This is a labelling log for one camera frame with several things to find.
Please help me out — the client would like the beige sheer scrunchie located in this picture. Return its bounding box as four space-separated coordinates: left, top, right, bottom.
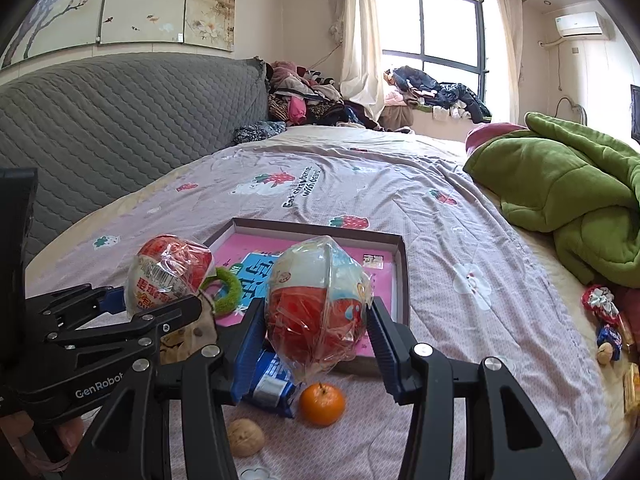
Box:
160 307 217 365

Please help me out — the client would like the white red toy egg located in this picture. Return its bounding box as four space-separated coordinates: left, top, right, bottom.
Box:
124 234 214 315

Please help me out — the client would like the green fuzzy scrunchie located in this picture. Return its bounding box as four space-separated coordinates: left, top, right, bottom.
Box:
200 266 243 318

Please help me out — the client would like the brown walnut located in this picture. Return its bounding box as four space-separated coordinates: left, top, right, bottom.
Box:
227 418 266 458

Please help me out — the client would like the orange tangerine with stem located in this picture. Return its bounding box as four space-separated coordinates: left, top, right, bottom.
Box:
298 382 346 427

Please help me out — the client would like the blue snack packet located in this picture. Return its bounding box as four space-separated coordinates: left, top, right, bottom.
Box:
243 350 296 418

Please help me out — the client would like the red toy ball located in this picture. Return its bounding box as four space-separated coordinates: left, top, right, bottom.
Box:
265 236 372 384

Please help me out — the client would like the person's left hand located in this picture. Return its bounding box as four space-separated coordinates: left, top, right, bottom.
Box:
1 412 85 477

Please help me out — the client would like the pink strawberry print bedsheet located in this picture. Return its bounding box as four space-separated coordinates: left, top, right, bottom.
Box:
27 127 624 479

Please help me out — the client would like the grey cardboard box tray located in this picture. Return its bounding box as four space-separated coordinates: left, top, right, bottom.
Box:
202 216 411 376

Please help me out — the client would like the small blue doll toy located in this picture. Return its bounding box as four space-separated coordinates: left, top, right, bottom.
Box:
597 324 623 365

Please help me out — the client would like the grey quilted headboard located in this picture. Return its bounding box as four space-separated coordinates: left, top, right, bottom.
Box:
1 53 268 260

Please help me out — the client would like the red silver snack wrapper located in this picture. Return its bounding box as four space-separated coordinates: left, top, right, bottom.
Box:
582 284 620 326

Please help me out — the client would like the yellow biscuit packet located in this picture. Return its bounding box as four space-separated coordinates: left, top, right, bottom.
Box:
623 363 640 415

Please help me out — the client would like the green fleece blanket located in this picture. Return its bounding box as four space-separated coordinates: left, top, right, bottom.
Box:
464 112 639 288

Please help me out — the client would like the pink pillow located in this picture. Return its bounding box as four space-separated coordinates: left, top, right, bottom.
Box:
465 122 526 155

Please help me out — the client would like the clothes pile beside bed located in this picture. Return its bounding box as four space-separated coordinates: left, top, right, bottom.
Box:
266 62 382 131

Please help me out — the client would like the clothes pile on windowsill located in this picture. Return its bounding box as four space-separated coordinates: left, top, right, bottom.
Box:
384 65 492 124

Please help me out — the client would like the black television screen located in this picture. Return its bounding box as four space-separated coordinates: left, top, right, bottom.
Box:
630 84 640 143

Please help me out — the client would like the beige curtain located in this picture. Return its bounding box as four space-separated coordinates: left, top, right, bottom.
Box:
496 0 524 124
330 0 384 119

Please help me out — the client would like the right beige curtain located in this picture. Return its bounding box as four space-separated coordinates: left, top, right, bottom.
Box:
496 0 524 124

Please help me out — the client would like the white air conditioner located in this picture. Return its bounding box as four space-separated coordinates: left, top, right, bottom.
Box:
554 11 610 40

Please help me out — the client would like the floral wall painting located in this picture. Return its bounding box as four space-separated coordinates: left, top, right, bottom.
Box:
1 0 235 68

